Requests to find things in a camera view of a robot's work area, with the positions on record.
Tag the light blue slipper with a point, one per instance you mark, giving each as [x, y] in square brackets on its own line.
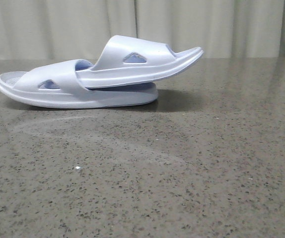
[128, 61]
[59, 86]

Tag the beige background curtain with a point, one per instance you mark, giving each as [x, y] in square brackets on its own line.
[73, 29]

